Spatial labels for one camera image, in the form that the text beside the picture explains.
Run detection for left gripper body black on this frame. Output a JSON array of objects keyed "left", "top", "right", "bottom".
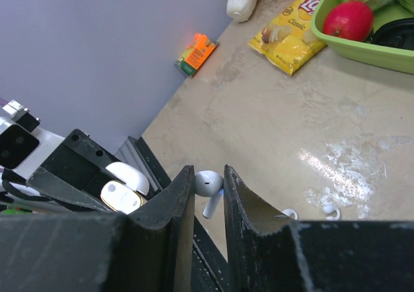
[{"left": 40, "top": 129, "right": 119, "bottom": 201}]

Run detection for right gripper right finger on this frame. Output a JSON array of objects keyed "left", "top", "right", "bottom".
[{"left": 224, "top": 166, "right": 413, "bottom": 291}]

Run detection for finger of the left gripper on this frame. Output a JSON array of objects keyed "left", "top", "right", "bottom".
[{"left": 27, "top": 167, "right": 113, "bottom": 213}]

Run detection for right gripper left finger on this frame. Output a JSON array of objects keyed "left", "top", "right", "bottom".
[{"left": 1, "top": 166, "right": 195, "bottom": 291}]

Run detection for white earbud charging case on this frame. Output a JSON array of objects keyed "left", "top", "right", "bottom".
[{"left": 100, "top": 162, "right": 150, "bottom": 214}]

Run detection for white stem earbud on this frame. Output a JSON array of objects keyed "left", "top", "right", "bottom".
[{"left": 195, "top": 170, "right": 224, "bottom": 219}]

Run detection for white clip earbud near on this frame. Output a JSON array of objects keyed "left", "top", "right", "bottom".
[{"left": 282, "top": 208, "right": 299, "bottom": 220}]

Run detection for white clip earbud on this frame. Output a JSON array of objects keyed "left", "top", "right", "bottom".
[
  {"left": 282, "top": 208, "right": 299, "bottom": 220},
  {"left": 322, "top": 204, "right": 341, "bottom": 221}
]

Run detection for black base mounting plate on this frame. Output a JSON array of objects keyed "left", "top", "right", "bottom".
[{"left": 105, "top": 137, "right": 230, "bottom": 291}]

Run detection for white clip earbud far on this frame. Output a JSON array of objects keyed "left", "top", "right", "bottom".
[{"left": 322, "top": 204, "right": 341, "bottom": 221}]

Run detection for orange green small carton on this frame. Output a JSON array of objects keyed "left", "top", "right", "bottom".
[{"left": 175, "top": 33, "right": 219, "bottom": 78}]

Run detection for yellow Lays chips bag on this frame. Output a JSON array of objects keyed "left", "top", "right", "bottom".
[{"left": 248, "top": 0, "right": 325, "bottom": 76}]

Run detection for green plastic basket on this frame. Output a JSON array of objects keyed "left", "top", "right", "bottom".
[{"left": 311, "top": 0, "right": 413, "bottom": 74}]

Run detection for yellow white toy cabbage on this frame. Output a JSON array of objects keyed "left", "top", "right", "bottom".
[{"left": 226, "top": 0, "right": 257, "bottom": 23}]

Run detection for toy red tomato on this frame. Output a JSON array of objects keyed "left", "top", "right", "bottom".
[{"left": 323, "top": 1, "right": 374, "bottom": 41}]

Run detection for toy green leaf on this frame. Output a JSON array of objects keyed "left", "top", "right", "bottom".
[{"left": 373, "top": 0, "right": 413, "bottom": 32}]

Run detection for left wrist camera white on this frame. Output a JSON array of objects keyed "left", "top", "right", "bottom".
[{"left": 1, "top": 100, "right": 65, "bottom": 179}]

